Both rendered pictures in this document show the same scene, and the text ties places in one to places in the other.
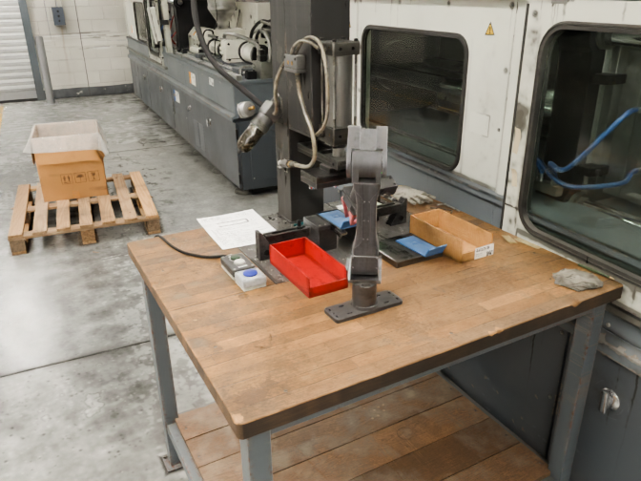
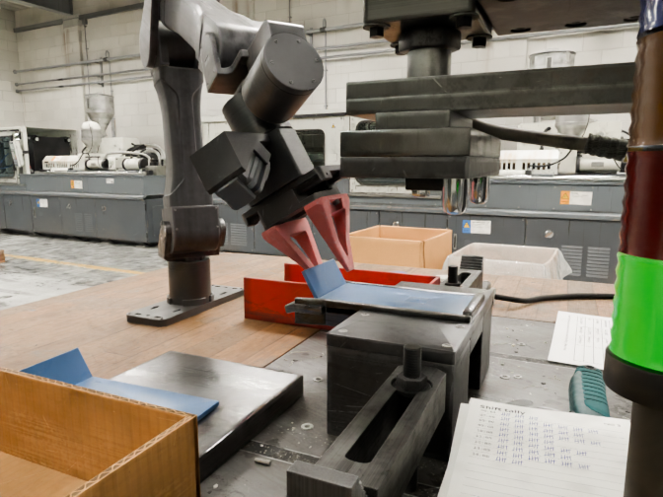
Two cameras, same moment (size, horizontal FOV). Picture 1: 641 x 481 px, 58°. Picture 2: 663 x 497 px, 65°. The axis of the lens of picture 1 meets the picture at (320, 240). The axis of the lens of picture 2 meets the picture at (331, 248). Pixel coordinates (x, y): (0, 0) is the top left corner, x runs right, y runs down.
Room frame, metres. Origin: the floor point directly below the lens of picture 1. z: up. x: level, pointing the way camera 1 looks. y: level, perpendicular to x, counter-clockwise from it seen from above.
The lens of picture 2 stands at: (2.04, -0.40, 1.11)
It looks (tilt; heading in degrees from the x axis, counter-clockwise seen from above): 9 degrees down; 143
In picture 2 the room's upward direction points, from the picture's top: straight up
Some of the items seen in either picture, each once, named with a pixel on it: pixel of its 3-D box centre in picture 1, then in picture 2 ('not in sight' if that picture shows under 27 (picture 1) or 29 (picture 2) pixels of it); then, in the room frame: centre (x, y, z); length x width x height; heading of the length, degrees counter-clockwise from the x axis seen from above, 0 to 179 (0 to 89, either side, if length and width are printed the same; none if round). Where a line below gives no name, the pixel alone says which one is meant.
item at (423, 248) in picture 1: (421, 242); (112, 390); (1.62, -0.30, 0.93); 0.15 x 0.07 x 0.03; 31
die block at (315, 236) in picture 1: (338, 229); (420, 357); (1.72, -0.06, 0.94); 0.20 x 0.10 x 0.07; 119
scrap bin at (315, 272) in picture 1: (306, 265); (341, 297); (1.48, 0.04, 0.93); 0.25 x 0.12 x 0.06; 29
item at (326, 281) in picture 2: (341, 216); (388, 285); (1.68, -0.06, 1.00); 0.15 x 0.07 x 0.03; 28
